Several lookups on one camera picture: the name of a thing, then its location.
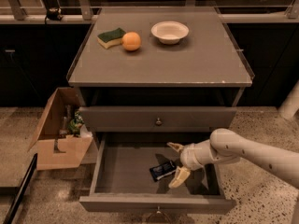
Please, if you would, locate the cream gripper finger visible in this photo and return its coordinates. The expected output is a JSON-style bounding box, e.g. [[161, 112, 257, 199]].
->
[[168, 167, 191, 189], [167, 142, 184, 153]]

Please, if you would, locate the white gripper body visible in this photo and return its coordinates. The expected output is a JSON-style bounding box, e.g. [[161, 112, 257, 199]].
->
[[180, 144, 202, 171]]

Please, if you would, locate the dark blue rxbar packet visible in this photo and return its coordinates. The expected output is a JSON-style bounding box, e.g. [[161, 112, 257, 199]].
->
[[149, 161, 177, 182]]

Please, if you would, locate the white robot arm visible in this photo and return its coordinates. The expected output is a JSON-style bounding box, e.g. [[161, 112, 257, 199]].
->
[[169, 129, 299, 224]]

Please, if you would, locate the round brass drawer knob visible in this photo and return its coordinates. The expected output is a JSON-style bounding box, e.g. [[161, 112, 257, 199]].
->
[[155, 118, 163, 126]]

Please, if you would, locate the brass lower drawer knob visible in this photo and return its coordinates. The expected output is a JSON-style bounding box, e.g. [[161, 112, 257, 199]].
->
[[146, 207, 171, 224]]

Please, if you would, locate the open grey middle drawer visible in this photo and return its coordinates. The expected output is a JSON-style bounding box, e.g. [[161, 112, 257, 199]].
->
[[79, 133, 235, 214]]

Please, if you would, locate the grey drawer cabinet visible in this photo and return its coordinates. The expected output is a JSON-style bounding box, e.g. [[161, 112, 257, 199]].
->
[[66, 5, 256, 217]]

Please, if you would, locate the closed grey top drawer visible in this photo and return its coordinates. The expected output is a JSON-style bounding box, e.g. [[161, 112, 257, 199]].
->
[[79, 106, 236, 133]]

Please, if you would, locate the green snack bag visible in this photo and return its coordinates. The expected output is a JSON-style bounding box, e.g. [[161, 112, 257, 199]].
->
[[68, 110, 84, 136]]

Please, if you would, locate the white paper bowl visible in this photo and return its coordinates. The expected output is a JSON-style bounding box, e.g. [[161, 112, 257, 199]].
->
[[151, 21, 189, 45]]

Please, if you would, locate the orange fruit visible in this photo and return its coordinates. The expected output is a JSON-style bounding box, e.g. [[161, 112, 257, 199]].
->
[[122, 32, 141, 51]]

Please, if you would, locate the open cardboard box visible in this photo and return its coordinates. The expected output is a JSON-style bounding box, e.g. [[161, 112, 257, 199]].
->
[[28, 88, 93, 170]]

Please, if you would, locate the green yellow sponge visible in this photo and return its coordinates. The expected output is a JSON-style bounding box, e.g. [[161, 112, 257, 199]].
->
[[97, 28, 126, 49]]

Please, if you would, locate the black bar on floor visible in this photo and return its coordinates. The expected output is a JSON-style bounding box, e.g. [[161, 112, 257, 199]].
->
[[0, 154, 37, 224]]

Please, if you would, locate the black device on ledge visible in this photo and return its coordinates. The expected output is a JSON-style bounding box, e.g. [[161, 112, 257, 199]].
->
[[46, 7, 63, 21]]

